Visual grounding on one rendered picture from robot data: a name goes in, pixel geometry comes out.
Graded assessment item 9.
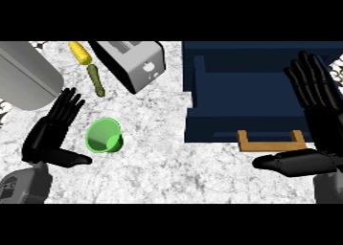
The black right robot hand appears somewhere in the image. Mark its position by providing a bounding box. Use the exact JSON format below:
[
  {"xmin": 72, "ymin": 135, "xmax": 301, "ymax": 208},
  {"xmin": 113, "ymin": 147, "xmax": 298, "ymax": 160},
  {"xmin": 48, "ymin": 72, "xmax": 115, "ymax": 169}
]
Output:
[{"xmin": 250, "ymin": 50, "xmax": 343, "ymax": 177}]

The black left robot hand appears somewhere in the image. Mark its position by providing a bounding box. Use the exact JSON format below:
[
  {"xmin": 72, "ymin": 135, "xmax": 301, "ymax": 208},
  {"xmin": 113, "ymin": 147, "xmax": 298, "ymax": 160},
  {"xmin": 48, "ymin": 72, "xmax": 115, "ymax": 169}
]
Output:
[{"xmin": 19, "ymin": 87, "xmax": 93, "ymax": 168}]

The green cup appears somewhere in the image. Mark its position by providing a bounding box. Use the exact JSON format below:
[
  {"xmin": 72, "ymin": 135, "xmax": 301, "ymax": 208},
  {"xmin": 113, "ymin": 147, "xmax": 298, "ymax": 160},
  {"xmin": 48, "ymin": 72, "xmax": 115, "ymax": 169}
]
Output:
[{"xmin": 84, "ymin": 117, "xmax": 124, "ymax": 154}]

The dark blue open drawer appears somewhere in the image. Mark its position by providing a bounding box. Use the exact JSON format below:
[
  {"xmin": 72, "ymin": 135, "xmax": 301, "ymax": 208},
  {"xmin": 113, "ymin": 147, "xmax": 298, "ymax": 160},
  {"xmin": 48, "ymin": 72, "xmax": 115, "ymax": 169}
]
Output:
[{"xmin": 181, "ymin": 41, "xmax": 343, "ymax": 144}]

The large grey rounded appliance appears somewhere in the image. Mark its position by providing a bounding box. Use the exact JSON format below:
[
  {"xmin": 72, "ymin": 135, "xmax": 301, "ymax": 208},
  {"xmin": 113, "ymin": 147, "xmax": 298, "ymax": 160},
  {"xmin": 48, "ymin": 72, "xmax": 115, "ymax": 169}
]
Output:
[{"xmin": 0, "ymin": 41, "xmax": 65, "ymax": 112}]

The green cucumber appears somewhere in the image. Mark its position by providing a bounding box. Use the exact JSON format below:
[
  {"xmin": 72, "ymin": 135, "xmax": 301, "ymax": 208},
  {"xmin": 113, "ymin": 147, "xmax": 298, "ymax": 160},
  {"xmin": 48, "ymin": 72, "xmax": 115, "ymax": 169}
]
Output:
[{"xmin": 85, "ymin": 63, "xmax": 106, "ymax": 98}]

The yellow corn cob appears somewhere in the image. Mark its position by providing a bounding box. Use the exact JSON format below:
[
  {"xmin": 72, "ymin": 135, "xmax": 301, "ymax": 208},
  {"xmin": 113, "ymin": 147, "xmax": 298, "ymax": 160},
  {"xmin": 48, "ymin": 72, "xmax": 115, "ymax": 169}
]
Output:
[{"xmin": 66, "ymin": 41, "xmax": 93, "ymax": 66}]

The grey toaster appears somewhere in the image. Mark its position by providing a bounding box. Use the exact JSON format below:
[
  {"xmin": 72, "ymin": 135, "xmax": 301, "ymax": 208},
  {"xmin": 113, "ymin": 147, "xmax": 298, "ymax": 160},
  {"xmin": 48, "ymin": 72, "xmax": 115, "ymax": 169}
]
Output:
[{"xmin": 85, "ymin": 41, "xmax": 166, "ymax": 95}]

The brown wooden drawer handle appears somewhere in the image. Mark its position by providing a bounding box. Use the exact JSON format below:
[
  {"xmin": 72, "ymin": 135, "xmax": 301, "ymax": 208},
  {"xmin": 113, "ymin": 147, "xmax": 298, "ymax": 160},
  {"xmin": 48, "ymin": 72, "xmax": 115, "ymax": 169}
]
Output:
[{"xmin": 236, "ymin": 129, "xmax": 308, "ymax": 153}]

